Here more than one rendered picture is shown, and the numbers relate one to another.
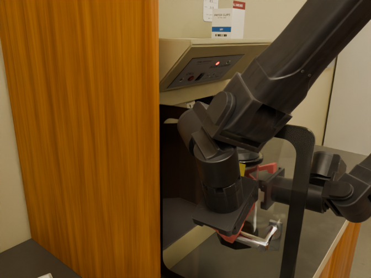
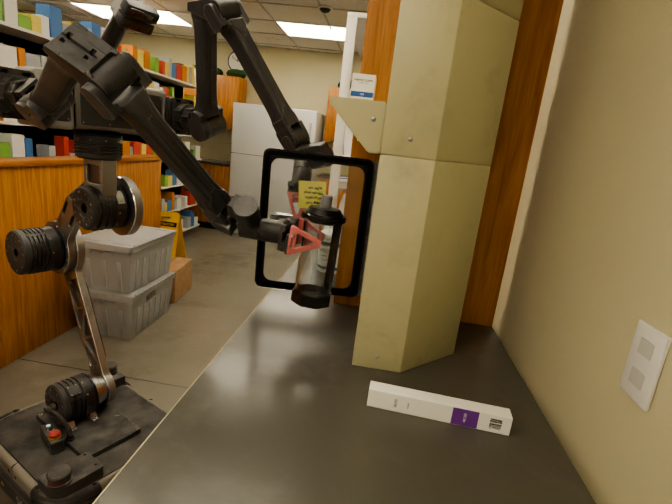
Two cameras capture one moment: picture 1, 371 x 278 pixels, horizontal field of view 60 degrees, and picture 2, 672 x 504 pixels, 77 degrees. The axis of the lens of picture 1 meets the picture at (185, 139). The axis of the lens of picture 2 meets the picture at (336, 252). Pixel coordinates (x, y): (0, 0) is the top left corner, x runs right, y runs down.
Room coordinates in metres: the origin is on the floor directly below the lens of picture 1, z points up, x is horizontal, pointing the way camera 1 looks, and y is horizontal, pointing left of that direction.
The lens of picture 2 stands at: (1.56, -0.64, 1.42)
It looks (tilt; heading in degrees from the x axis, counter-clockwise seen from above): 14 degrees down; 147
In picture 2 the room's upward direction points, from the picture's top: 7 degrees clockwise
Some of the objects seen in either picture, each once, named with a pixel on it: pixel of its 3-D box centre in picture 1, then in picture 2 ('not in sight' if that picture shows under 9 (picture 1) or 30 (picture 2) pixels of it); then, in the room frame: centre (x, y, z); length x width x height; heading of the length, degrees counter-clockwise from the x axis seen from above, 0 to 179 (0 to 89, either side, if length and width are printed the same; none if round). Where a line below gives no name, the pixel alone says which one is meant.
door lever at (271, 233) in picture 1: (247, 233); not in sight; (0.46, -0.11, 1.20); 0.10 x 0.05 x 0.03; 57
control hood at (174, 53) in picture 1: (215, 63); (359, 128); (0.70, -0.06, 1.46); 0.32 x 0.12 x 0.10; 142
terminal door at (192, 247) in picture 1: (216, 217); (312, 225); (0.53, -0.06, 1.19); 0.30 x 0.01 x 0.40; 57
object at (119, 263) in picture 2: not in sight; (129, 256); (-1.60, -0.31, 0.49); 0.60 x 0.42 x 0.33; 142
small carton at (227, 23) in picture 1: (227, 23); (363, 90); (0.74, -0.09, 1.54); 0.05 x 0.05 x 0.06; 52
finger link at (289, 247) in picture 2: not in sight; (302, 239); (0.70, -0.18, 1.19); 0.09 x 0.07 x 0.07; 53
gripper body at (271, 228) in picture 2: not in sight; (275, 231); (0.63, -0.22, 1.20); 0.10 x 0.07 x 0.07; 144
